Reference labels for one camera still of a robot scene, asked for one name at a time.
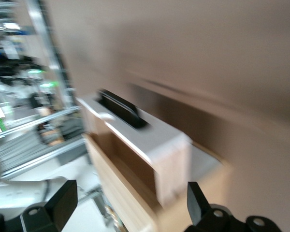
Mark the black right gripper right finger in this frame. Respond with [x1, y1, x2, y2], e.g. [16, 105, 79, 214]
[187, 181, 281, 232]

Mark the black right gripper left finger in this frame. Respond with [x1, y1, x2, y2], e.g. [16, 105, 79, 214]
[20, 179, 78, 232]

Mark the white drawer with black handle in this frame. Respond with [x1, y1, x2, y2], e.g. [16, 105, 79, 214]
[77, 88, 192, 207]

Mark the light wooden drawer cabinet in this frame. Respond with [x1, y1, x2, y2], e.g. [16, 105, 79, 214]
[83, 132, 235, 232]

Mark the aluminium frame profile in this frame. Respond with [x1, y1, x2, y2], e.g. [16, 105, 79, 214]
[26, 0, 77, 109]

